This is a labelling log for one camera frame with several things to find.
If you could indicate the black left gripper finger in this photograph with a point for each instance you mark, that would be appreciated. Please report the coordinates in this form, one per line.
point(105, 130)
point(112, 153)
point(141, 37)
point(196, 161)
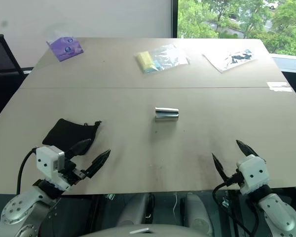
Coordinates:
point(77, 147)
point(98, 163)

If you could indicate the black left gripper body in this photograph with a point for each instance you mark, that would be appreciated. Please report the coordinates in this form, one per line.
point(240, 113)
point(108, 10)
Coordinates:
point(72, 174)

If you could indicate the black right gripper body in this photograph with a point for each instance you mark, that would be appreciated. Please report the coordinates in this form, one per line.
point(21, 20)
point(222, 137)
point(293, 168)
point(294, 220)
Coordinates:
point(236, 179)

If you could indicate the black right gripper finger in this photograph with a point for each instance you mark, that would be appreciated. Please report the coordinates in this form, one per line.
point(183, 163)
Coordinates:
point(220, 168)
point(246, 150)

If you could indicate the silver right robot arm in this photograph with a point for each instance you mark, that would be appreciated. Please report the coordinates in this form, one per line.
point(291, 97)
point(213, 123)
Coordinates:
point(278, 212)

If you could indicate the clear plastic zip bag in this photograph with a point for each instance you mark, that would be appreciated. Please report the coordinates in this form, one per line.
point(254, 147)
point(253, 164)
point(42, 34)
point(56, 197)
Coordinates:
point(166, 58)

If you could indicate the metal table clamp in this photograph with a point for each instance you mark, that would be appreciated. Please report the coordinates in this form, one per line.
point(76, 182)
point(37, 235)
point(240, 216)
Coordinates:
point(225, 198)
point(110, 196)

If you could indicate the grey rounded robot leg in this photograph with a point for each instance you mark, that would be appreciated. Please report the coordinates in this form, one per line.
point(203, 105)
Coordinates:
point(198, 212)
point(135, 209)

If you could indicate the white tape patch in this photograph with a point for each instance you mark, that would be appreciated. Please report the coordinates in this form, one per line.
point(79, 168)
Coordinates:
point(278, 86)

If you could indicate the small silver metal cylinder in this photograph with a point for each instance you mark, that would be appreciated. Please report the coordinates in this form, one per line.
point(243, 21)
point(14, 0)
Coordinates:
point(166, 114)

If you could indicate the grey robot torso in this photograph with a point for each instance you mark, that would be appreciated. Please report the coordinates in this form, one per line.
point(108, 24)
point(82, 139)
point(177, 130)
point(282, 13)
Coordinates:
point(138, 230)

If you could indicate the white sheet with black print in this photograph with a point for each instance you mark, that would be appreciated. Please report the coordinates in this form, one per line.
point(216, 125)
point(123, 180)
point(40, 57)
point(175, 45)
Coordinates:
point(230, 60)

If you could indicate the purple tissue pack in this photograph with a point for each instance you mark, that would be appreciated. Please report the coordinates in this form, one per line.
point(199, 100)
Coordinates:
point(66, 48)

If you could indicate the yellow cloth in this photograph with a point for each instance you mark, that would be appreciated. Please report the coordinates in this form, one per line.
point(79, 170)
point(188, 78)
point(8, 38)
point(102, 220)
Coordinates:
point(145, 60)

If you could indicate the black mesh office chair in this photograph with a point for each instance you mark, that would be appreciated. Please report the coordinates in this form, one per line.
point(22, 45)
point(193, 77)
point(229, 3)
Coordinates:
point(2, 66)

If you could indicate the green trees outside window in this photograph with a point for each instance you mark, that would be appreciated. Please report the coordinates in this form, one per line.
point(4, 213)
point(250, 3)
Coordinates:
point(241, 22)

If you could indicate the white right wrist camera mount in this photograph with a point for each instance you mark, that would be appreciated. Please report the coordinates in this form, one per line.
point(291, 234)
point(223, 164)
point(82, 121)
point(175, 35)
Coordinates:
point(255, 174)

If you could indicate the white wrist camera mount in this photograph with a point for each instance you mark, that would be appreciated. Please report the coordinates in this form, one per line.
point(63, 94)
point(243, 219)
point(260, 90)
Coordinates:
point(255, 174)
point(48, 164)

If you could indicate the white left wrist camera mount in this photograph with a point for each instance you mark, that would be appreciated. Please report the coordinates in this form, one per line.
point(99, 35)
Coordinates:
point(48, 164)

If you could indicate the black window frame post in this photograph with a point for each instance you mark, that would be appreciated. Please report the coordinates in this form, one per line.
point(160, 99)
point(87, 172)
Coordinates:
point(174, 18)

